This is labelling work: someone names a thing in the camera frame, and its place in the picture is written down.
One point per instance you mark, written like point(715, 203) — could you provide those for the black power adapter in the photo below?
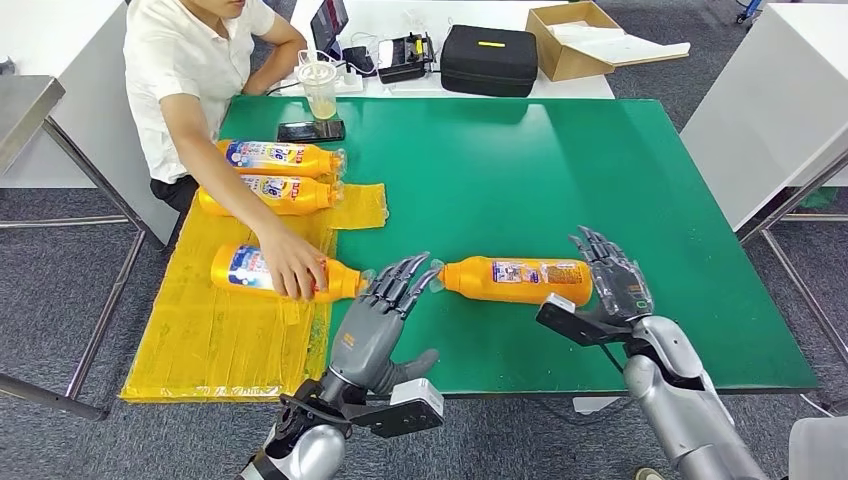
point(359, 60)

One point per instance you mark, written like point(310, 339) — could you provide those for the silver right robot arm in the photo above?
point(682, 404)

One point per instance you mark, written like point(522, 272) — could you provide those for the white paper sheet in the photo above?
point(623, 48)

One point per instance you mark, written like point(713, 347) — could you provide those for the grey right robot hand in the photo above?
point(619, 285)

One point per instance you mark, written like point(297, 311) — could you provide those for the brown cardboard box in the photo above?
point(566, 63)

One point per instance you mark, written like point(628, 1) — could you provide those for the person's right forearm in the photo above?
point(228, 189)

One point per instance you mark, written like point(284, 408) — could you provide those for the dark tablet computer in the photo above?
point(328, 23)

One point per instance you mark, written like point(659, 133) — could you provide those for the white desk with metal legs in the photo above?
point(762, 99)

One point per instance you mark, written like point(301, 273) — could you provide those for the black smartphone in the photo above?
point(311, 131)

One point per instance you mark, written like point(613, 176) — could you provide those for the yellow taped cardboard mat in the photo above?
point(218, 331)

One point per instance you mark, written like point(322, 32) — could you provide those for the steel table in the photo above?
point(20, 99)

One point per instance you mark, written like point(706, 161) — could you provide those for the person's right hand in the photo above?
point(295, 265)

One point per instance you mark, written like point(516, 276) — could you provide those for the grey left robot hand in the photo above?
point(364, 338)

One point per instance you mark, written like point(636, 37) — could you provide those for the orange detergent bottle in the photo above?
point(285, 159)
point(298, 199)
point(238, 272)
point(517, 285)

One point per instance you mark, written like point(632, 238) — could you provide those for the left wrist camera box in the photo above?
point(404, 414)

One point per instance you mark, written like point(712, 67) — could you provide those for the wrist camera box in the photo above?
point(570, 321)
point(404, 414)

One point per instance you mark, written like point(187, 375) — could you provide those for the black carrying case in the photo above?
point(490, 63)

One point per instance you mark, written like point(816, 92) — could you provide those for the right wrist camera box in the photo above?
point(570, 321)

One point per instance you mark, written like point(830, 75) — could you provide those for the clear plastic drink cup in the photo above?
point(321, 93)

